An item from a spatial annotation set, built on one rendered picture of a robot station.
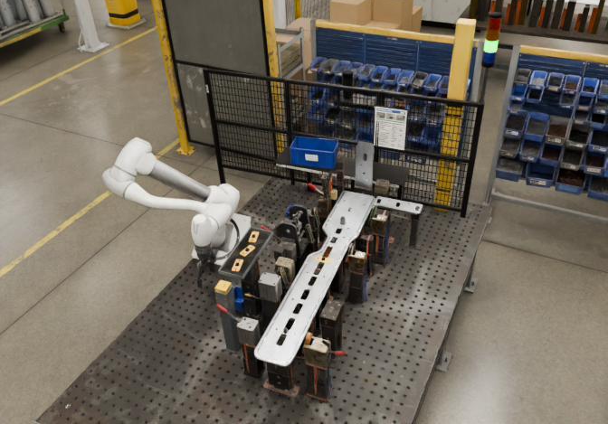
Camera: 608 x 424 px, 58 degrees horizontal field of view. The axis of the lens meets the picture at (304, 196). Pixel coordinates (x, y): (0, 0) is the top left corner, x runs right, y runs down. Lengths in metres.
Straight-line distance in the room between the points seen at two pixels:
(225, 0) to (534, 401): 3.82
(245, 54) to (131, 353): 2.90
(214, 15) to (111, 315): 2.66
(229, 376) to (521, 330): 2.15
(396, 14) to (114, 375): 5.52
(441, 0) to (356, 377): 7.30
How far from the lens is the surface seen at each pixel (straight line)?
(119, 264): 4.79
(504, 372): 3.91
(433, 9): 9.40
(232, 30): 5.02
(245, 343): 2.70
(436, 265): 3.46
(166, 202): 2.99
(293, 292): 2.83
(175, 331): 3.17
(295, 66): 5.47
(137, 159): 3.05
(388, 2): 7.23
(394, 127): 3.58
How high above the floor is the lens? 3.03
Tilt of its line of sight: 36 degrees down
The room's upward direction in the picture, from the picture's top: 3 degrees counter-clockwise
